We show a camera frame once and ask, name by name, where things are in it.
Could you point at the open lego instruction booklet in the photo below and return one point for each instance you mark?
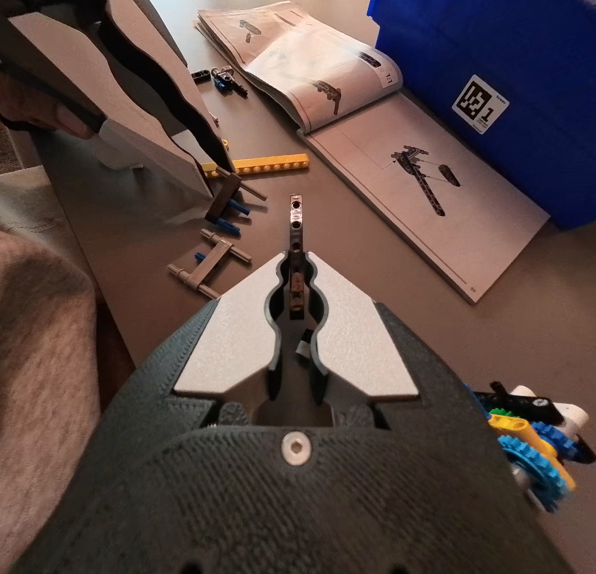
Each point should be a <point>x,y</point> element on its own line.
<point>433,182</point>

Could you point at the grey blue lego connector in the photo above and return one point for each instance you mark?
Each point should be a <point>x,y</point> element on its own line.
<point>221,78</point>

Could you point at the grey lego beam with axles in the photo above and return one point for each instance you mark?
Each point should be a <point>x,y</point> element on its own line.
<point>213,265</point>

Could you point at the white patterned tag sticker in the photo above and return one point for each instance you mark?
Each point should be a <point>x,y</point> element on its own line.
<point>479,103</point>

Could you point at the pile of colourful lego pieces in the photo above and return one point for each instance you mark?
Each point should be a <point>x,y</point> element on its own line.
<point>535,443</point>

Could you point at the person's beige sweater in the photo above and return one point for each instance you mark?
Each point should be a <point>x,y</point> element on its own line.
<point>42,373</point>

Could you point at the person's left hand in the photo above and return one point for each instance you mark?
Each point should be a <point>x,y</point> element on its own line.
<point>32,103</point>

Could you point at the small black lego beam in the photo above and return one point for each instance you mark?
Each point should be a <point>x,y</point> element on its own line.
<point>200,74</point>

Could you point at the blue plastic storage bin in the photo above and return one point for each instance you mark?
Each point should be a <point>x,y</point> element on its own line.
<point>535,52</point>

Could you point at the grey cloth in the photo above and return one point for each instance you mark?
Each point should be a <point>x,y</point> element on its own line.
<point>23,201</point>

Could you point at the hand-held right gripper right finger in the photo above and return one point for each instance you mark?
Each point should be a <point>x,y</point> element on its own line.
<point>363,345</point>

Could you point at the yellow lego beam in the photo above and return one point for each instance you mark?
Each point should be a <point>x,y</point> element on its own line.
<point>270,164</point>

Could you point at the black lego pin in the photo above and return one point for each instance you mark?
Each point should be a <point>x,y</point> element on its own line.
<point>240,88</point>

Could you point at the grey lego beam with blue pins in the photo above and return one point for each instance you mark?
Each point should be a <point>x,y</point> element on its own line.
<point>226,196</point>

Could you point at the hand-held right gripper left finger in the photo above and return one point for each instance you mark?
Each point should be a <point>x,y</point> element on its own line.
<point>223,341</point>

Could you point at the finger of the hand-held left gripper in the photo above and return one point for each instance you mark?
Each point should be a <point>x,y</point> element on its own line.
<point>158,47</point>
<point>102,85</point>

